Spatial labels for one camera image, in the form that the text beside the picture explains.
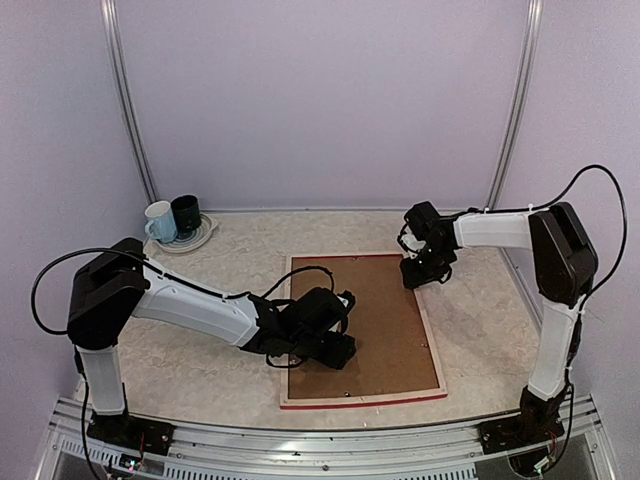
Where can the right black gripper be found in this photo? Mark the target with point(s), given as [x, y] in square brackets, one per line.
[412, 279]

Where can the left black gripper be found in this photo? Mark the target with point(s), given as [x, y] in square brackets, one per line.
[339, 356]

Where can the red wooden picture frame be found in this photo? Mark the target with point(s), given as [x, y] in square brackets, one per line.
[360, 400]

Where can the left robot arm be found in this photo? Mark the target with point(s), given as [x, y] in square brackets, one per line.
[121, 283]

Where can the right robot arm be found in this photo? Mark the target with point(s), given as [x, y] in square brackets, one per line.
[565, 264]

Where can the white plate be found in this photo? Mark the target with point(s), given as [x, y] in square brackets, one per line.
[193, 241]

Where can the dark green mug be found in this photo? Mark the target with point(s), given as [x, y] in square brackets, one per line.
[186, 213]

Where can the light blue mug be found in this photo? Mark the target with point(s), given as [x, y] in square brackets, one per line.
[160, 224]

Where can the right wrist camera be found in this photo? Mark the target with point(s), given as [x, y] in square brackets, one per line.
[409, 243]

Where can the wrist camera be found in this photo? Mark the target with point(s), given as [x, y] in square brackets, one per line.
[348, 300]
[409, 243]

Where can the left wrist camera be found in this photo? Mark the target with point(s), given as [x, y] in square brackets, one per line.
[348, 300]

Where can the right aluminium corner post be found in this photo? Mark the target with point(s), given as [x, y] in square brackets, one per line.
[518, 102]

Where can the aluminium corner post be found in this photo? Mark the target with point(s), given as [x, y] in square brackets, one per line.
[118, 66]
[518, 102]

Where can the aluminium front rail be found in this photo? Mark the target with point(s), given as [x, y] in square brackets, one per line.
[249, 436]

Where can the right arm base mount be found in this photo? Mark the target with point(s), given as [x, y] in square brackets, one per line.
[537, 421]

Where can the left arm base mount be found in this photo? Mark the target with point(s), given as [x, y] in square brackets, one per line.
[131, 432]

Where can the left aluminium corner post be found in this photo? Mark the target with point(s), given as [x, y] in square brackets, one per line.
[118, 66]

